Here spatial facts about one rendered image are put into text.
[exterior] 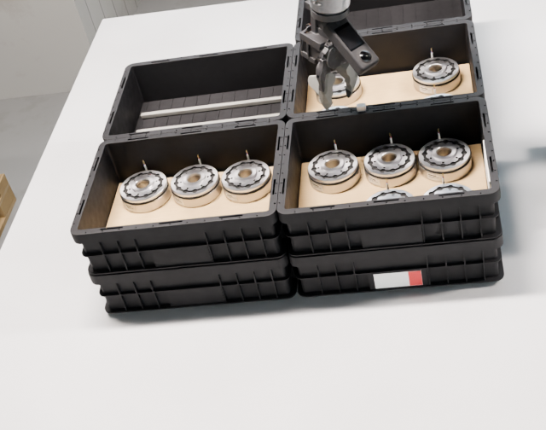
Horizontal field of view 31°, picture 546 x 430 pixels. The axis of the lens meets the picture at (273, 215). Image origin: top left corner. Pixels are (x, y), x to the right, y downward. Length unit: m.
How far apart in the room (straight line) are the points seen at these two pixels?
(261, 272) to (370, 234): 0.23
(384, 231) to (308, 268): 0.17
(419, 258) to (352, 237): 0.13
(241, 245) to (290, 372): 0.25
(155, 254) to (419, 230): 0.50
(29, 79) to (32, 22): 0.28
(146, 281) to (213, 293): 0.13
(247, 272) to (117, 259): 0.25
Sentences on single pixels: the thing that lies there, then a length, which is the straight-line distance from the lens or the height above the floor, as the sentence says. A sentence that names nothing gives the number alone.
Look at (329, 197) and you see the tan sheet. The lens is 1.94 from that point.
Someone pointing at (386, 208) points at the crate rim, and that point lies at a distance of 1.75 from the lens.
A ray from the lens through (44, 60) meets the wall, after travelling 4.16.
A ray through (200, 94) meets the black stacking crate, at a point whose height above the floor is 0.83.
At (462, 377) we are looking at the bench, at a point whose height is 0.70.
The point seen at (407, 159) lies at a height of 0.86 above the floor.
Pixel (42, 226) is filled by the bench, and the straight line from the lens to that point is 2.32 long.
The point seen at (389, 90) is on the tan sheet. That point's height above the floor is 0.83.
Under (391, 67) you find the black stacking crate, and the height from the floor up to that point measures 0.84.
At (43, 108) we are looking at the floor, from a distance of 4.17.
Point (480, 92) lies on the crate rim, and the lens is 1.99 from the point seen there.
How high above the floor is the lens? 2.06
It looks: 39 degrees down
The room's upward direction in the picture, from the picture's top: 14 degrees counter-clockwise
